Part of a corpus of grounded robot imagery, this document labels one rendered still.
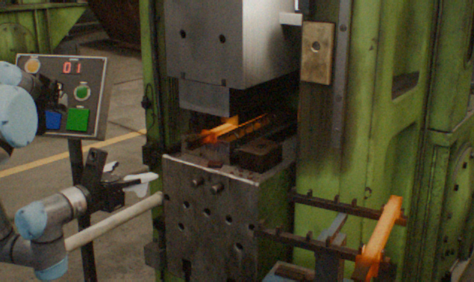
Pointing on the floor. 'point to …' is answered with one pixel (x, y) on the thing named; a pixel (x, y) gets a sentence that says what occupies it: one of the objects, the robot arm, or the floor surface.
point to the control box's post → (81, 218)
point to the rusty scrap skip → (119, 21)
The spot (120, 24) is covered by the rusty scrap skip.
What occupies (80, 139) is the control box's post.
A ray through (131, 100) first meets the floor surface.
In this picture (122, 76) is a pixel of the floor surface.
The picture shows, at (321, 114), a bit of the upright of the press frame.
